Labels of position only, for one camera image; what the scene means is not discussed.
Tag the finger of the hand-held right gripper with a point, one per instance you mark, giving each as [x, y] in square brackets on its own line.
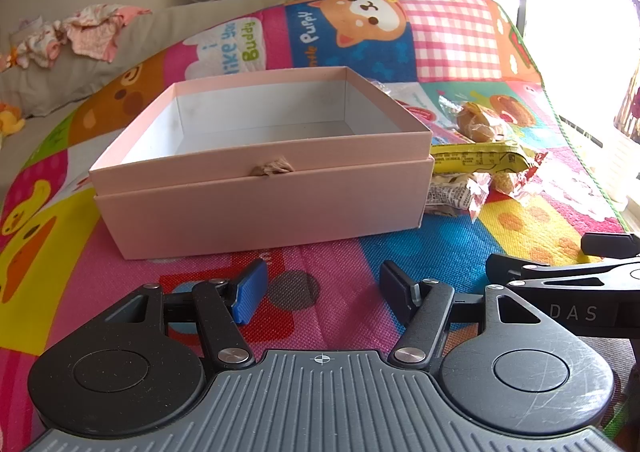
[505, 267]
[610, 243]

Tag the yellow snack packet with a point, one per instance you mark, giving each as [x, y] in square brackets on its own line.
[475, 157]

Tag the yellow plush toy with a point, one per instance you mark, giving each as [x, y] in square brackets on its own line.
[9, 120]

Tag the red and white candy packet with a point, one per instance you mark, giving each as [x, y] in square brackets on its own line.
[515, 182]

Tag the colourful cartoon play mat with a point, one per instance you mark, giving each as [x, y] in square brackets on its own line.
[450, 32]

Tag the pile of pink baby clothes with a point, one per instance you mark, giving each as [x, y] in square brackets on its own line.
[95, 30]

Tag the pink cardboard box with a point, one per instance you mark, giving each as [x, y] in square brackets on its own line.
[250, 217]

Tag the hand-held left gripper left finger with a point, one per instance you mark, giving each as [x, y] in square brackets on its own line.
[250, 292]

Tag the bread bun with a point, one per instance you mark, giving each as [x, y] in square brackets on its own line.
[480, 122]

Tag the pink candy packet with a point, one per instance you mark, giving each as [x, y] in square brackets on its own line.
[450, 194]

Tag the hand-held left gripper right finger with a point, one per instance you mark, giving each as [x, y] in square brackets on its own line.
[395, 289]

